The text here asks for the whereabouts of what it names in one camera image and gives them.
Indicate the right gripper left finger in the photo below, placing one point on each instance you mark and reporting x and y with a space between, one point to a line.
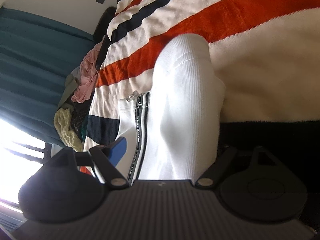
101 156

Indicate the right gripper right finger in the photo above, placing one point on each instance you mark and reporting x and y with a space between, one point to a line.
214 173

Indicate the white zip hoodie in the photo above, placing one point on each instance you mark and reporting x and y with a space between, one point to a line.
172 130

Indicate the dark clothes pile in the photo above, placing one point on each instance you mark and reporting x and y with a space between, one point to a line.
79 111

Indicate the yellow-green knit cloth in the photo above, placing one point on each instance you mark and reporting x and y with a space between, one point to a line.
62 124

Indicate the pink garment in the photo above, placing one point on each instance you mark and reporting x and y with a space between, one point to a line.
88 75

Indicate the blue curtain right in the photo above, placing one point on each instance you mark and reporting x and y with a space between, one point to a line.
37 54

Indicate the black headboard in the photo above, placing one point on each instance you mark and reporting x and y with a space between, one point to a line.
103 24

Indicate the striped bed blanket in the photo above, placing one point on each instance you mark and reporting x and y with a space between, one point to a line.
266 52

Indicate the window frame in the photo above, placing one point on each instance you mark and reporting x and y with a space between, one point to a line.
21 157

